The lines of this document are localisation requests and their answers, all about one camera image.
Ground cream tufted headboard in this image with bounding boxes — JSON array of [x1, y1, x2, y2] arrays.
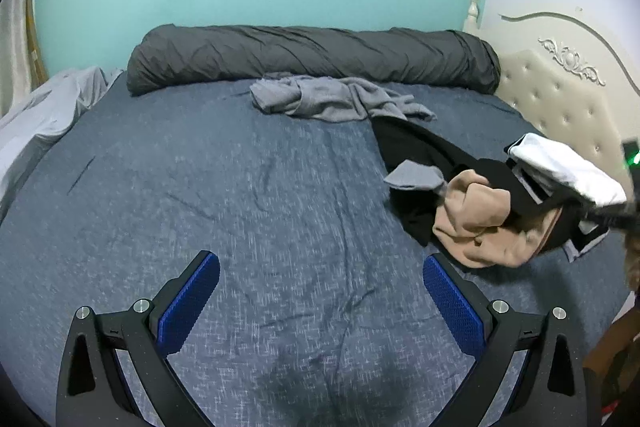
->
[[463, 0, 639, 199]]

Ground wooden pole by curtain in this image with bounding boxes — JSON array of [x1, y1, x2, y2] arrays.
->
[[25, 0, 48, 88]]

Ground black fleece-lined pants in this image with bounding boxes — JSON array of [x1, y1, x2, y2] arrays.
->
[[372, 117, 582, 269]]

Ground white folded clothes stack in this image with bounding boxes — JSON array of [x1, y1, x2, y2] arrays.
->
[[504, 133, 627, 262]]

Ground beige striped curtain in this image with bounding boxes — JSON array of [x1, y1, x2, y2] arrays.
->
[[0, 0, 32, 115]]

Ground grey knit garment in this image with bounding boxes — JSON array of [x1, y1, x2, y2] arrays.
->
[[250, 75, 436, 124]]

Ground dark grey rolled duvet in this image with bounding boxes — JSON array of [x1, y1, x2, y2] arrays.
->
[[127, 25, 501, 95]]

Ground light grey blanket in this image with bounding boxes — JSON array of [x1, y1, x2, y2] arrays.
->
[[1, 66, 122, 215]]

